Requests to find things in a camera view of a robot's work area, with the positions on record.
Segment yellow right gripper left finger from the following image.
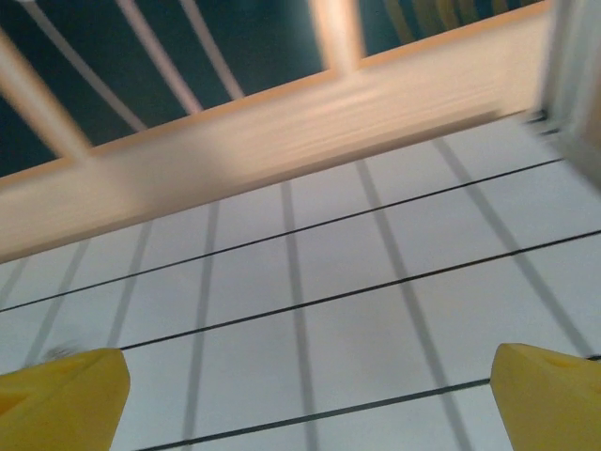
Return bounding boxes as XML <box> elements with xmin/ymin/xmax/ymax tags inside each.
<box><xmin>0</xmin><ymin>348</ymin><xmax>131</xmax><ymax>451</ymax></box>

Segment aluminium corner post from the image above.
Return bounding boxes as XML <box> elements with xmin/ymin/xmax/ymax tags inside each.
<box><xmin>539</xmin><ymin>0</ymin><xmax>601</xmax><ymax>182</ymax></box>

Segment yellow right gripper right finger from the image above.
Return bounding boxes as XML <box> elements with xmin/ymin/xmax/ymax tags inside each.
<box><xmin>489</xmin><ymin>342</ymin><xmax>601</xmax><ymax>451</ymax></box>

